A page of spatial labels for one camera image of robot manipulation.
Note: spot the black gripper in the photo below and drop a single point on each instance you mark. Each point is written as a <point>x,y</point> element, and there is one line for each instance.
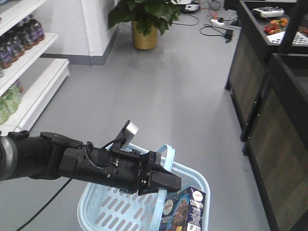
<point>131,172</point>

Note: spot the light blue plastic basket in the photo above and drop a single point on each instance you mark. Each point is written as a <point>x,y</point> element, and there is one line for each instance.
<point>103,208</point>

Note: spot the chocolate cookie box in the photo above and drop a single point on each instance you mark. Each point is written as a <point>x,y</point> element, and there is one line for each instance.
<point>183,211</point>

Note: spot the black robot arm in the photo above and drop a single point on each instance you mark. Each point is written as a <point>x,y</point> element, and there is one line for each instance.
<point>50,156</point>

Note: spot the gold plant pot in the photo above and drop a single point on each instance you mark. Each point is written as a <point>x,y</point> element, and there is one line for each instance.
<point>142,42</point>

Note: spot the black power brick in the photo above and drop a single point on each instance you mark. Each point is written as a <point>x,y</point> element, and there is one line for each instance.
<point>228,34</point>

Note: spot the green potted plant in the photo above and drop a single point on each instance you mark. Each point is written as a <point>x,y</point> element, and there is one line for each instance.
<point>146,13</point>

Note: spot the white power strip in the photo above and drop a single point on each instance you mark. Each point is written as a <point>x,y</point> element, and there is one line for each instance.
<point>215,22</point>

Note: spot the white drinks shelf unit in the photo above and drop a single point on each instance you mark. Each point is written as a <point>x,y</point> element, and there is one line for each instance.
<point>40,79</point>

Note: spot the wood panel display stand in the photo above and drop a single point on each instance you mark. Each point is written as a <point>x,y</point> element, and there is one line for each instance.
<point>246,78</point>

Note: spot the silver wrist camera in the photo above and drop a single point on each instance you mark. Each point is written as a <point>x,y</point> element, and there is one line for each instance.
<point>126,134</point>

